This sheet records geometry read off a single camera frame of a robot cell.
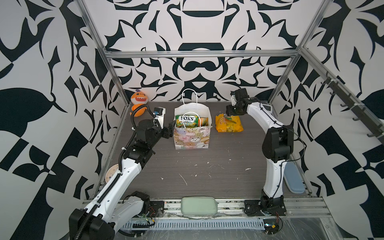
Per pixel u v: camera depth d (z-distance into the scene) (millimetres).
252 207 744
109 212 407
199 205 740
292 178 849
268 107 1137
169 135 681
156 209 737
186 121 866
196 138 826
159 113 617
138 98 1111
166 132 671
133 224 726
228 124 1018
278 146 548
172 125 670
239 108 754
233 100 887
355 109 589
